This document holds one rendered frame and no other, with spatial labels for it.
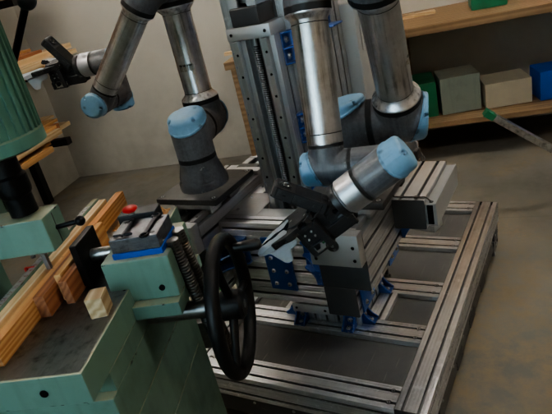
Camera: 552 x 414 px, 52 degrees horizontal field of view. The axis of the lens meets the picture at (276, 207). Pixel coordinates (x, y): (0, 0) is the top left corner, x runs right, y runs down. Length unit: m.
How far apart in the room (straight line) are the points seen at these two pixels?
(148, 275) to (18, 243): 0.25
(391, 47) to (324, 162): 0.28
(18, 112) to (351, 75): 1.08
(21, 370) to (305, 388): 0.97
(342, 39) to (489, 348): 1.19
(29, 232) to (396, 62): 0.81
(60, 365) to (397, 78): 0.88
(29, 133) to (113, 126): 3.84
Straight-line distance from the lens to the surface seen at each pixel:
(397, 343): 1.89
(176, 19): 1.73
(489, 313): 2.34
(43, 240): 1.13
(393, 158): 1.03
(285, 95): 1.56
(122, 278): 1.11
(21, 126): 1.06
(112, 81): 1.73
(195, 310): 1.13
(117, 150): 4.96
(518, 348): 2.19
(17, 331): 1.09
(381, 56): 1.25
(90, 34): 4.75
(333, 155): 1.15
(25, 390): 1.01
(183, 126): 1.64
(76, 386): 0.97
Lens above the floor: 1.41
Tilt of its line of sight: 24 degrees down
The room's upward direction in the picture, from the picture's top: 13 degrees counter-clockwise
